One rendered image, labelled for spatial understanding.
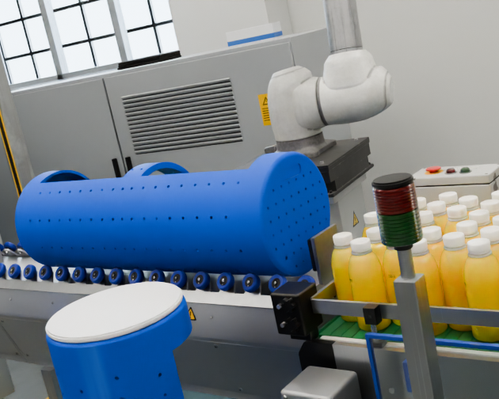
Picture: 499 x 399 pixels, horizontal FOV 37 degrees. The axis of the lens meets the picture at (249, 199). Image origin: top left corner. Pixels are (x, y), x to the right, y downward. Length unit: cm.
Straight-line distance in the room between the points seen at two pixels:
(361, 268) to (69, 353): 57
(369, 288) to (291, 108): 99
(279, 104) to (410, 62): 225
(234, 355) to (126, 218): 43
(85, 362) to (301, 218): 59
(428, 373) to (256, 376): 69
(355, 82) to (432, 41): 222
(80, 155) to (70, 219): 216
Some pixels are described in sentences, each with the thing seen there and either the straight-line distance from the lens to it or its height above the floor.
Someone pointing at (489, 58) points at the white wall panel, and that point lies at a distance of 442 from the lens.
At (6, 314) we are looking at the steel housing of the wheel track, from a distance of 243.
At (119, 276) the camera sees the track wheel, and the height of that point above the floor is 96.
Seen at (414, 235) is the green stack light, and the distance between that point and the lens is 114.
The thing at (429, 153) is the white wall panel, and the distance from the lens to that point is 459.
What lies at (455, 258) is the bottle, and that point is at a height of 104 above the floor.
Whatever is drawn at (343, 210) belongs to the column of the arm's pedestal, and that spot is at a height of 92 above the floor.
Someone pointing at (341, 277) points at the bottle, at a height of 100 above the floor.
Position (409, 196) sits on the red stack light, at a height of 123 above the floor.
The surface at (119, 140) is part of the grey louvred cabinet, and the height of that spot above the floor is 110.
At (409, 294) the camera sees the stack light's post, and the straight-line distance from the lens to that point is 118.
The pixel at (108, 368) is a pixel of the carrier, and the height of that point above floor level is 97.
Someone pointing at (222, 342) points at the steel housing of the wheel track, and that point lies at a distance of 181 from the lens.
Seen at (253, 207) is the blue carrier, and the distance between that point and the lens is 160.
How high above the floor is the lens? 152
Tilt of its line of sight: 13 degrees down
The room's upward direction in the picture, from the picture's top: 12 degrees counter-clockwise
